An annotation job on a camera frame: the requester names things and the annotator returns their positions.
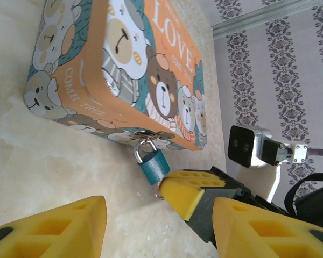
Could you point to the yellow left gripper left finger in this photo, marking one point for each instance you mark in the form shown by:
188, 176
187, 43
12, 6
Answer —
56, 228

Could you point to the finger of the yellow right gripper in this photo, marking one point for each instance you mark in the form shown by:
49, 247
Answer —
199, 174
183, 199

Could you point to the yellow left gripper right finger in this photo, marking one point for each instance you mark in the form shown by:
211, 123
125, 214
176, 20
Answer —
258, 236

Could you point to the small teal padlock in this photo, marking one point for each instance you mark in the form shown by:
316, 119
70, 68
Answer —
153, 166

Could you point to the orange bear print tin box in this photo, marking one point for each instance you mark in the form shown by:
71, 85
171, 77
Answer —
123, 53

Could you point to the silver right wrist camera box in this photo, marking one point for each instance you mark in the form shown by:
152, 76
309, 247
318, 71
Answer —
242, 145

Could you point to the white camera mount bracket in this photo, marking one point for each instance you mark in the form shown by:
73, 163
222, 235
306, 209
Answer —
258, 180

